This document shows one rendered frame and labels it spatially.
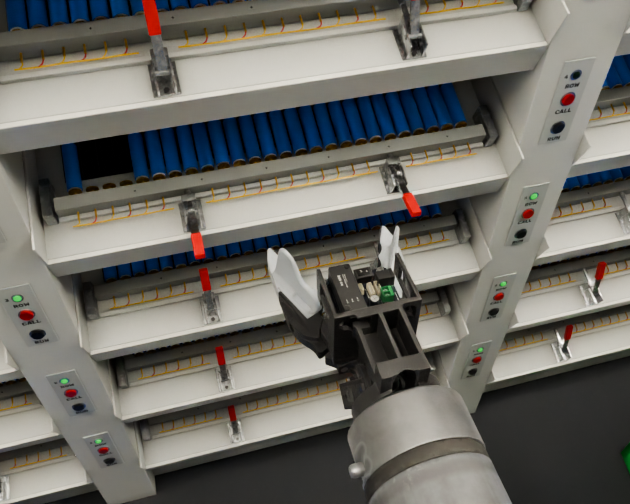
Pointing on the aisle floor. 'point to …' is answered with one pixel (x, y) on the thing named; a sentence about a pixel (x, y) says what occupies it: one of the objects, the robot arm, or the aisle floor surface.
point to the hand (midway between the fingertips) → (328, 248)
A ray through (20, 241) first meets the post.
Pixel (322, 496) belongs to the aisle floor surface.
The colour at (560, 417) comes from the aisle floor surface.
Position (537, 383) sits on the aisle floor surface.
